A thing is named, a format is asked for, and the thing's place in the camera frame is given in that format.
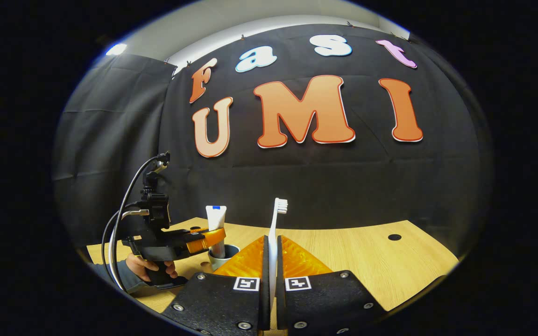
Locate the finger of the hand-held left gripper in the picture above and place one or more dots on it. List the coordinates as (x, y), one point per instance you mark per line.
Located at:
(198, 229)
(203, 241)

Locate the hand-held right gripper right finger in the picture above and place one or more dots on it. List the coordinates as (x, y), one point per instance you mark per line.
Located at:
(325, 298)

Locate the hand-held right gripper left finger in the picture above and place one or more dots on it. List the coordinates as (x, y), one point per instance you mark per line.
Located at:
(222, 298)

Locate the white toothpaste tube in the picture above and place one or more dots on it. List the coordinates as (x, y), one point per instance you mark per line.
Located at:
(215, 217)

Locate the white toothbrush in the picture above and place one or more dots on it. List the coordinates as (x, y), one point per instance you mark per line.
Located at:
(274, 228)

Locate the wooden desktop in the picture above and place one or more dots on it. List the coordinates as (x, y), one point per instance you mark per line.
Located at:
(367, 261)

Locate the black backdrop cloth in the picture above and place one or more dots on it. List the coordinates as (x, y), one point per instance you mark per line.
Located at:
(320, 186)

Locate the ceiling light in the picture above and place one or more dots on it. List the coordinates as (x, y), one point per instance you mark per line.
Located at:
(116, 49)

